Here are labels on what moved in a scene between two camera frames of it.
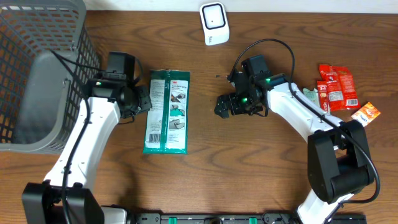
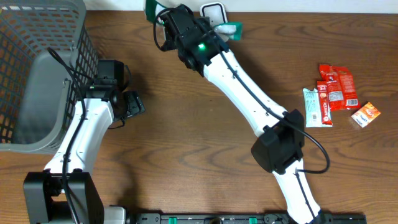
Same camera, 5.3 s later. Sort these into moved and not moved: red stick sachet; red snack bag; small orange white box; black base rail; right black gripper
Moved: right black gripper
Not moved: red stick sachet; small orange white box; red snack bag; black base rail
